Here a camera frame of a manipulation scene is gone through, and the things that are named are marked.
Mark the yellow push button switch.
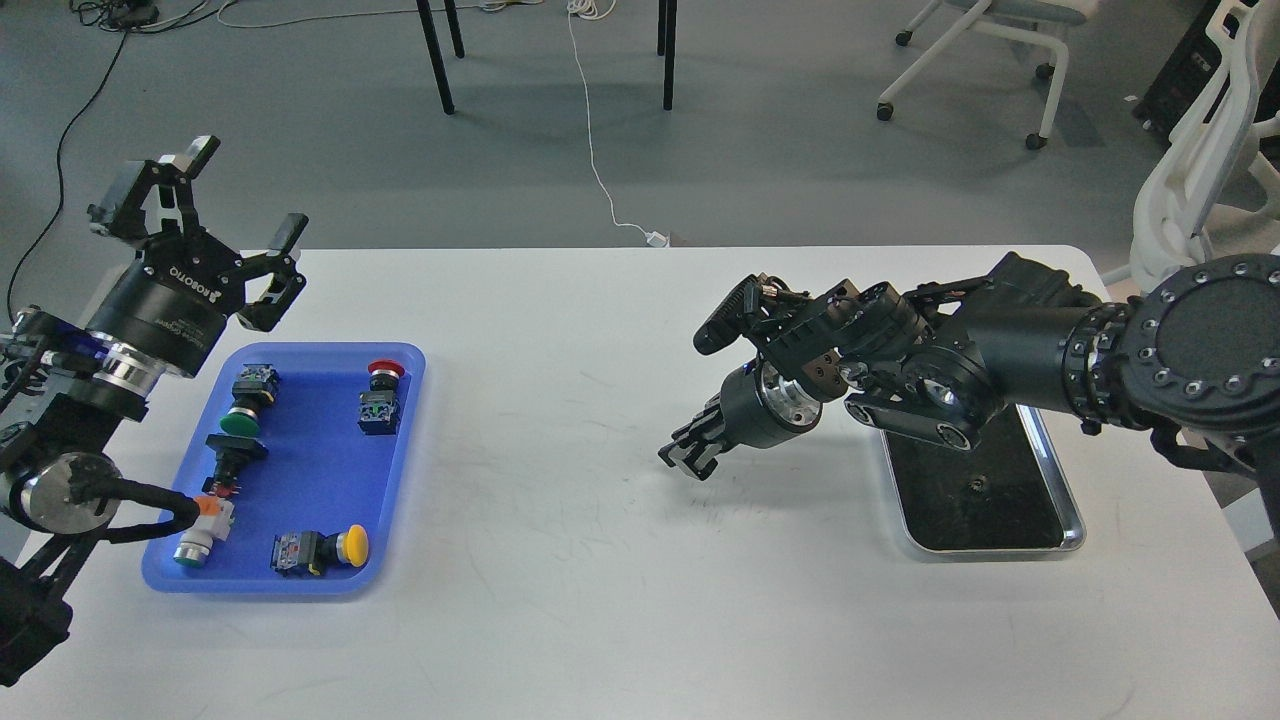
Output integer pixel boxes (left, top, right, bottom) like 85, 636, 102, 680
269, 524, 370, 577

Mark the white rolling chair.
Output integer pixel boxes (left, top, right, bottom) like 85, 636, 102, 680
874, 1, 1102, 152

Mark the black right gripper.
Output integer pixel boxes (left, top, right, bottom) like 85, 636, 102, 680
658, 363, 822, 480

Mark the white orange push button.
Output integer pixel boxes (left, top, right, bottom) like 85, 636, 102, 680
172, 495, 236, 568

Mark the green push button switch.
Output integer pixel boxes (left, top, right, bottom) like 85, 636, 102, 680
218, 363, 280, 438

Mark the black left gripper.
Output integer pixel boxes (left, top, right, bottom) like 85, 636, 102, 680
87, 135, 308, 377

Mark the black table leg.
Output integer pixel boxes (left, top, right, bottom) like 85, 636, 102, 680
415, 0, 456, 117
655, 0, 678, 111
443, 0, 466, 59

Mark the red push button switch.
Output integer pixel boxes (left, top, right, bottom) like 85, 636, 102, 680
357, 357, 406, 436

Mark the silver metal tray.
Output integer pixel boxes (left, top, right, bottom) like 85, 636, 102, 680
883, 406, 1085, 561

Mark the white power cable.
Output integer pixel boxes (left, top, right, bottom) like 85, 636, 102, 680
566, 0, 669, 249

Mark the blue plastic tray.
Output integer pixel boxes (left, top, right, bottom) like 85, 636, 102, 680
141, 342, 428, 597

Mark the black floor cable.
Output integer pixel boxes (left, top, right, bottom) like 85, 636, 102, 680
0, 0, 230, 322

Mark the black cabinet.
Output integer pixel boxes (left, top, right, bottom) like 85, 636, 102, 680
1132, 1, 1222, 147

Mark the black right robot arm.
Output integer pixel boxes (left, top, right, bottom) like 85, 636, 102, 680
659, 252, 1279, 488

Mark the white office chair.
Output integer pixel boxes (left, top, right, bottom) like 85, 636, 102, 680
1102, 1, 1279, 293

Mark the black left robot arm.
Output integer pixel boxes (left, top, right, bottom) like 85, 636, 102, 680
1, 135, 307, 687

